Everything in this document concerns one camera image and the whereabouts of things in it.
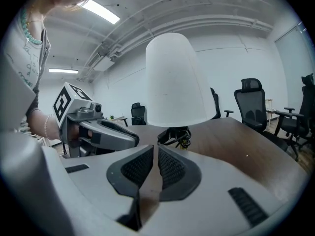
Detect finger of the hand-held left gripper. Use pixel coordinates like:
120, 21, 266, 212
78, 127, 140, 153
80, 119, 135, 136

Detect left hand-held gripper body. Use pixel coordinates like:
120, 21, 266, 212
52, 82, 103, 158

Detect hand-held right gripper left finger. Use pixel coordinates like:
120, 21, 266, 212
58, 144, 155, 232

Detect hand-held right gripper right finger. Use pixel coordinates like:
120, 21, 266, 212
141, 144, 310, 236

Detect white table lamp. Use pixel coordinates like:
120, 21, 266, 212
145, 32, 214, 150

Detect person's left forearm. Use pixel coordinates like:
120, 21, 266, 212
26, 108, 61, 141

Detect dark brown conference table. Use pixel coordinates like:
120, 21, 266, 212
60, 117, 311, 222

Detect person's left hand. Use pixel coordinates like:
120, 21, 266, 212
69, 123, 93, 142

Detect light wooden side table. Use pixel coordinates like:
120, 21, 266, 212
102, 116, 129, 128

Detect long ceiling light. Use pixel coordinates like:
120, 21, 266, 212
81, 0, 121, 25
48, 67, 79, 74

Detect white ceiling air unit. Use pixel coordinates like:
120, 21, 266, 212
86, 52, 116, 73

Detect person's clothed torso and legs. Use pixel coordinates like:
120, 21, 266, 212
0, 0, 52, 142

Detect white wooden side stool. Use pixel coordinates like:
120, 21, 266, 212
265, 98, 280, 125

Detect black eared-headrest office chair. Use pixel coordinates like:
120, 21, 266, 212
300, 72, 315, 137

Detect white ceiling pipe run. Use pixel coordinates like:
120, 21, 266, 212
85, 16, 274, 78

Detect pale bead bracelet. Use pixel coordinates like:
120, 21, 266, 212
43, 114, 58, 141

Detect teal bead necklace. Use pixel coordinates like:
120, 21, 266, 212
19, 7, 44, 46

